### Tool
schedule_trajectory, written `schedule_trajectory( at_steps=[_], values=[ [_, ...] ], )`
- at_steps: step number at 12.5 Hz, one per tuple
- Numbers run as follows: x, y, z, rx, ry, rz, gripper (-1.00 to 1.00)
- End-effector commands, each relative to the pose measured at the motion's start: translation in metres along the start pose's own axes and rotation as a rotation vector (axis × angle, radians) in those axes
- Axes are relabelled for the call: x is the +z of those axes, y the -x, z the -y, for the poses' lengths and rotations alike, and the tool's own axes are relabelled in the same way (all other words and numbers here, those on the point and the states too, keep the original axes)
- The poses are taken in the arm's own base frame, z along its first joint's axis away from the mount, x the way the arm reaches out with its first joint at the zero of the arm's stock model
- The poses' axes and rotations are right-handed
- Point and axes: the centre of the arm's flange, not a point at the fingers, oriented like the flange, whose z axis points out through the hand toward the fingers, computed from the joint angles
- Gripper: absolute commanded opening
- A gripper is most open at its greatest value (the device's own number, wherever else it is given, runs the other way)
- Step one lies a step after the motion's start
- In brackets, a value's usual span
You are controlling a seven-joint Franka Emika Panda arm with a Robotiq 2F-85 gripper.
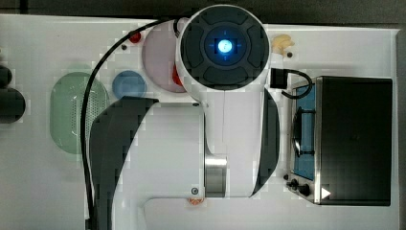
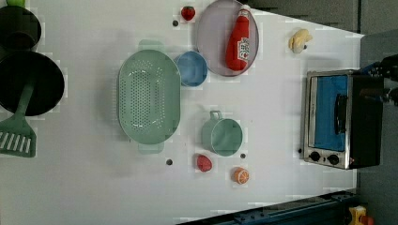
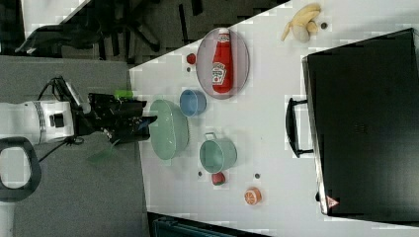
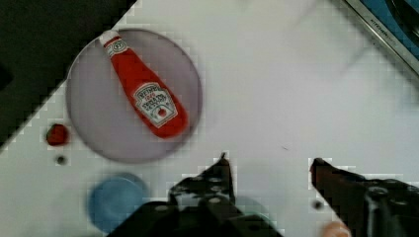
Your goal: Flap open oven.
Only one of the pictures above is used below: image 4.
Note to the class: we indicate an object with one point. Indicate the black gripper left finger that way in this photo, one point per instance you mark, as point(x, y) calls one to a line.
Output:
point(214, 181)

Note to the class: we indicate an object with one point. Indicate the orange slice toy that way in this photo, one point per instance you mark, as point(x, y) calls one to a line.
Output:
point(335, 229)

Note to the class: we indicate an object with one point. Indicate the grey round plate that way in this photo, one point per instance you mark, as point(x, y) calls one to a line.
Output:
point(100, 112)

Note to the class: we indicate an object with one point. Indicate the black toaster oven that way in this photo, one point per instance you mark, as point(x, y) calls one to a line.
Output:
point(394, 23)

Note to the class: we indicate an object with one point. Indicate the small red toy fruit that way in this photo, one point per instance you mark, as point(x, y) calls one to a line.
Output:
point(57, 135)

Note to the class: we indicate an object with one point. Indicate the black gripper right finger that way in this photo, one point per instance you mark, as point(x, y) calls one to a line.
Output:
point(368, 207)

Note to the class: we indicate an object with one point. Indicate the red ketchup bottle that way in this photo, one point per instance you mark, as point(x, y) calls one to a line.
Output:
point(155, 104)

